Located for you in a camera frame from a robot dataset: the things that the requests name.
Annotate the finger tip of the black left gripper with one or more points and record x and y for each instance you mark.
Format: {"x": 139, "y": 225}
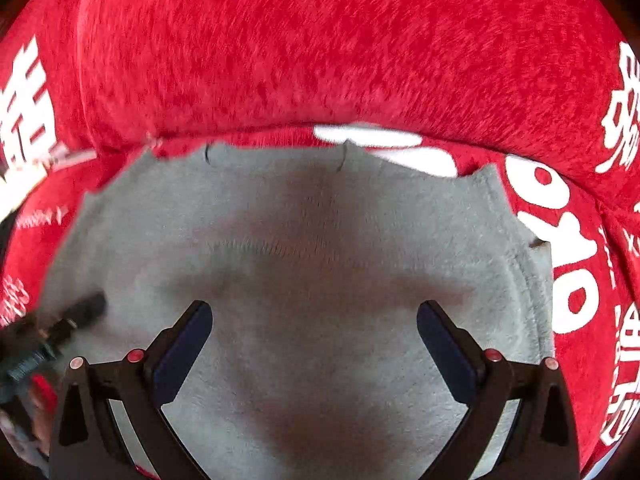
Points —
{"x": 27, "y": 349}

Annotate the red blanket with white print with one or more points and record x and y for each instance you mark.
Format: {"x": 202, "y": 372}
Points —
{"x": 548, "y": 90}

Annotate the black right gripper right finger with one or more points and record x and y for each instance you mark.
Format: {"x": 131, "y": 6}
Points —
{"x": 542, "y": 440}

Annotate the grey small garment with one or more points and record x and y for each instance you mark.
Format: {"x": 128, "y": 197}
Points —
{"x": 314, "y": 263}

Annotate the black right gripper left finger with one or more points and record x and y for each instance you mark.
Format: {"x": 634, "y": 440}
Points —
{"x": 86, "y": 442}

